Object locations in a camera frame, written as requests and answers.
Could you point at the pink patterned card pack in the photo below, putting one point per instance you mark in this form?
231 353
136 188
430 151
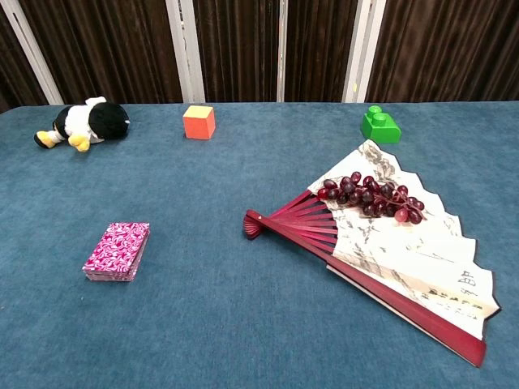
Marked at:
115 249

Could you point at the orange yellow cube block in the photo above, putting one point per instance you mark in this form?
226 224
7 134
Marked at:
198 125

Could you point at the dark red grape bunch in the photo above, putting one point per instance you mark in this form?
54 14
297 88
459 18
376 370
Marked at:
365 196

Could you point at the blue felt table cover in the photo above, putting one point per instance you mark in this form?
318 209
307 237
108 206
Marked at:
243 304

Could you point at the green toy building brick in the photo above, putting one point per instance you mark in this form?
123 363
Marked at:
383 131

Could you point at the dark brown pleated curtain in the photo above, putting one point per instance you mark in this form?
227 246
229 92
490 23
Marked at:
446 48
12 73
320 48
113 48
239 48

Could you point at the red ribbed paper folding fan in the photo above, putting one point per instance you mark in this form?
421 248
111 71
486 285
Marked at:
405 251

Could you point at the black white penguin plush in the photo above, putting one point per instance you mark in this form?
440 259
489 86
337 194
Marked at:
105 119

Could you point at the thin white partition post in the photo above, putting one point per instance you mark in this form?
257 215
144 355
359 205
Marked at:
282 61

